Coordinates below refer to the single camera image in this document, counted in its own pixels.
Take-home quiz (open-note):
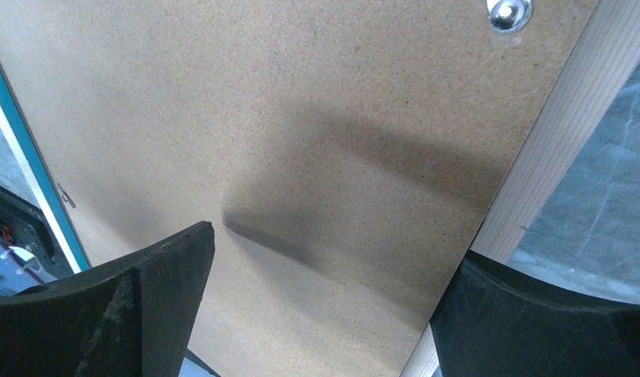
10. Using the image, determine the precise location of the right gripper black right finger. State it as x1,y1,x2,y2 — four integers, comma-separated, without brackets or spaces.
430,251,640,376

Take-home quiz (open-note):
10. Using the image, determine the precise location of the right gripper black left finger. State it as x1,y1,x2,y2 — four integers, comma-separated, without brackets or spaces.
0,221,215,376

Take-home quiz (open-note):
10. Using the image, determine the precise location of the brown cardboard backing board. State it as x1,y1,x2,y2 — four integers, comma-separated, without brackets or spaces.
0,0,602,377

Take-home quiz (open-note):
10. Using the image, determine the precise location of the blue wooden picture frame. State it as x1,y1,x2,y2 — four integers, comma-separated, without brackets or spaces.
0,0,640,377

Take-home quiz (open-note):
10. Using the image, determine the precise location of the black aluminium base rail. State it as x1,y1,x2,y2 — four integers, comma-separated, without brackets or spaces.
0,185,74,278

